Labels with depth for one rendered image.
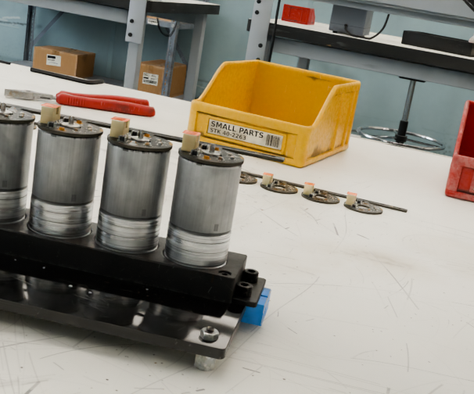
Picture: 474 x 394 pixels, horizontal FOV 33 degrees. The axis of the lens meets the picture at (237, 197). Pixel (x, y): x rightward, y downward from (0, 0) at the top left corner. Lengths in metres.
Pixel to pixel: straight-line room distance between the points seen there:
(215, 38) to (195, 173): 4.71
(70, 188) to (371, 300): 0.14
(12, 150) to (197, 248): 0.08
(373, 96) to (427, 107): 0.31
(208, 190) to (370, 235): 0.18
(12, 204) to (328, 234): 0.19
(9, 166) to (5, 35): 5.36
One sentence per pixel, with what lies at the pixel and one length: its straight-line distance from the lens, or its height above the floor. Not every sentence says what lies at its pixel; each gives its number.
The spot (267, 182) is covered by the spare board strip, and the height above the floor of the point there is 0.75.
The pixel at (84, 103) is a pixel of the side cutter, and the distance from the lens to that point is 0.70.
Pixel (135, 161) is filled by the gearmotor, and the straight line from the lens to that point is 0.30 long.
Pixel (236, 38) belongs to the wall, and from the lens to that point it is 4.96.
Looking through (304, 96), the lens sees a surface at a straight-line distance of 0.72.
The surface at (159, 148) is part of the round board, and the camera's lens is 0.30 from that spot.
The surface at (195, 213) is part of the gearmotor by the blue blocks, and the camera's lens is 0.30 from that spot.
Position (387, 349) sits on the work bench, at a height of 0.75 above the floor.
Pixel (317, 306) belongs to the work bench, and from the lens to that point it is 0.35.
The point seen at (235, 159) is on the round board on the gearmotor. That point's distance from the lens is 0.30.
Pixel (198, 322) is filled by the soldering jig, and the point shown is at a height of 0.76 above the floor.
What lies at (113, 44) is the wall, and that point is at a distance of 5.27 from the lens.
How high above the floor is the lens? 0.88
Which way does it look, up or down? 15 degrees down
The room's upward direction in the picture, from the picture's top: 10 degrees clockwise
